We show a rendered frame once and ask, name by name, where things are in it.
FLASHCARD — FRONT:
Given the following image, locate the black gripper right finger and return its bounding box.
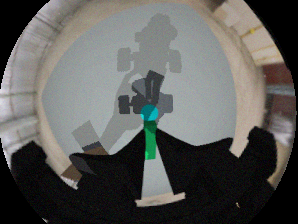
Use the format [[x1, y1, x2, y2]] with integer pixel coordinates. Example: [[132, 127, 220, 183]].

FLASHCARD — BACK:
[[156, 128, 234, 196]]

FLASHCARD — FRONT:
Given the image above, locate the green rectangular post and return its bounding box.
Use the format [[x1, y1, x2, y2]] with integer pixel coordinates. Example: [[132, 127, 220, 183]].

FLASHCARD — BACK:
[[144, 120, 157, 160]]

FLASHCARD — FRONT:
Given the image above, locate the cyan circle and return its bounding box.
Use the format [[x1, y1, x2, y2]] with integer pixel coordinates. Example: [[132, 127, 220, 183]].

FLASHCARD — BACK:
[[141, 104, 158, 121]]

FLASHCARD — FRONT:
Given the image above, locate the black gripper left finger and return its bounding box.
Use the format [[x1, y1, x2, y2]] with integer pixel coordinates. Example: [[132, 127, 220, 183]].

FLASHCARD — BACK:
[[69, 129, 146, 201]]

